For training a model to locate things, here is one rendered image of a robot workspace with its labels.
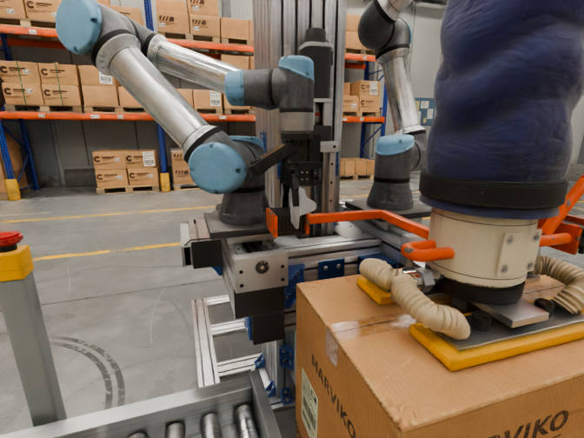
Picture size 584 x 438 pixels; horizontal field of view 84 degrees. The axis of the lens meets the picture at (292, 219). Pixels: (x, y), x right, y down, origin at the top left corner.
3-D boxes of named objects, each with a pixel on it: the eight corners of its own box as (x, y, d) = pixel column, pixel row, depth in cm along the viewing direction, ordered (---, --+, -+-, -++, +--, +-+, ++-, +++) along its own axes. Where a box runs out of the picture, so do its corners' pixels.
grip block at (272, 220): (274, 237, 72) (274, 216, 71) (266, 227, 80) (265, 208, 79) (309, 235, 75) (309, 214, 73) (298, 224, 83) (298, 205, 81)
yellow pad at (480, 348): (450, 373, 47) (455, 343, 45) (408, 333, 56) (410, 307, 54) (610, 333, 56) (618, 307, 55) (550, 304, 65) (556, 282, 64)
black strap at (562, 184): (488, 215, 45) (494, 186, 44) (393, 187, 67) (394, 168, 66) (599, 205, 52) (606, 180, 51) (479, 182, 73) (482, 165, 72)
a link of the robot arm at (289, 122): (285, 111, 66) (275, 113, 74) (285, 135, 68) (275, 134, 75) (319, 112, 69) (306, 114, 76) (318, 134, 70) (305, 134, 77)
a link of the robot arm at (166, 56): (124, 63, 94) (279, 122, 90) (96, 56, 84) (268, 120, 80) (131, 21, 91) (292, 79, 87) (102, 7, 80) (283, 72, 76)
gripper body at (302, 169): (322, 188, 73) (324, 133, 70) (286, 190, 71) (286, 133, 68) (310, 182, 80) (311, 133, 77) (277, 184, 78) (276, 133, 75)
